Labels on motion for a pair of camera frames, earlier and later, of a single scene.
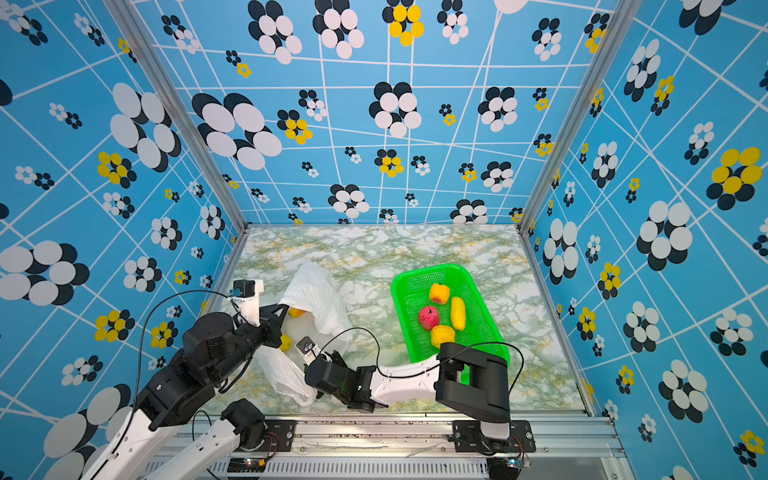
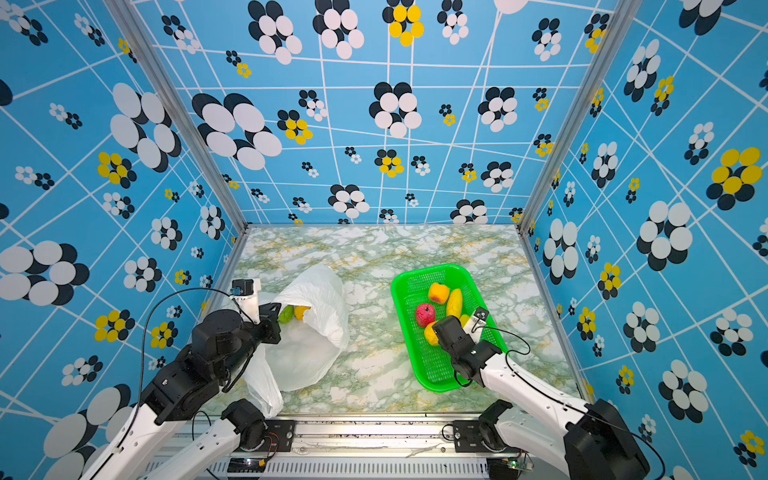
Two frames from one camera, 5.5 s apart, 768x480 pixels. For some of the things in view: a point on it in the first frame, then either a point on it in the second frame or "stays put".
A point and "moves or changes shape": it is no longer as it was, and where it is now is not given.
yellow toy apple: (439, 293) stays put
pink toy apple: (429, 317) stays put
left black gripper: (272, 323) stays put
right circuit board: (518, 463) stays put
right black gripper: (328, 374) to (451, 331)
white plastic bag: (317, 310) moves or changes shape
